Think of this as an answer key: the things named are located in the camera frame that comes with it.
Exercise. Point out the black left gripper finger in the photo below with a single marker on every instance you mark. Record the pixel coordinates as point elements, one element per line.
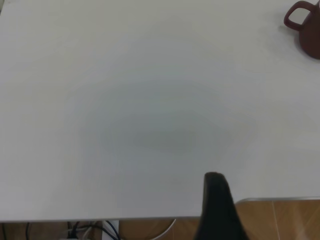
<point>217,212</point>

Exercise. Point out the white table leg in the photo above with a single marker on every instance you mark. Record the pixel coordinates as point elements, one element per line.
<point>115,228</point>

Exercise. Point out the red ceramic mug white inside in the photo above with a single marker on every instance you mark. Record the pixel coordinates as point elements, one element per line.
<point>311,37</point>

